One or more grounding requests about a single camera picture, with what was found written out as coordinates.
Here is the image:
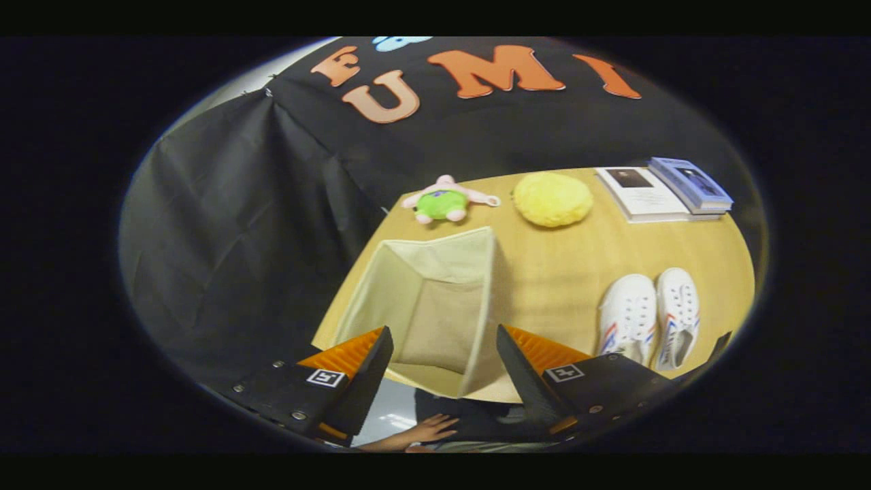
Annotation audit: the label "yellow fluffy plush ball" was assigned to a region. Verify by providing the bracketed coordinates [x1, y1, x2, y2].
[513, 171, 594, 228]

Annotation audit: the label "white book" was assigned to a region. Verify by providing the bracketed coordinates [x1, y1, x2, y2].
[595, 167, 722, 224]

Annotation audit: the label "white shoe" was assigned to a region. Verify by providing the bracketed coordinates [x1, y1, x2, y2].
[597, 274, 658, 367]
[655, 267, 702, 372]

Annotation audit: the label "person's legs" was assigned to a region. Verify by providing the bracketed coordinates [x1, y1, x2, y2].
[415, 388, 545, 453]

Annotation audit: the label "beige fabric storage box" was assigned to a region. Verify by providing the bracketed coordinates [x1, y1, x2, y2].
[332, 227, 521, 404]

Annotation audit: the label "blue book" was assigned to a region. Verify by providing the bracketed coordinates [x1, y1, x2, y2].
[648, 157, 734, 215]

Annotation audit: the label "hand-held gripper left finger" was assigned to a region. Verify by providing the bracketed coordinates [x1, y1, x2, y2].
[229, 325, 395, 448]

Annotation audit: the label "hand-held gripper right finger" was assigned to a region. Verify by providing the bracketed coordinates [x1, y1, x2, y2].
[495, 324, 680, 438]

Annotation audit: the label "pink green plush toy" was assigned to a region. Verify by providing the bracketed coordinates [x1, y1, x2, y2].
[401, 175, 501, 225]

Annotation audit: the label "black backdrop cloth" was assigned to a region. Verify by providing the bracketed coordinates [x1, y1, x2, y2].
[119, 37, 756, 395]

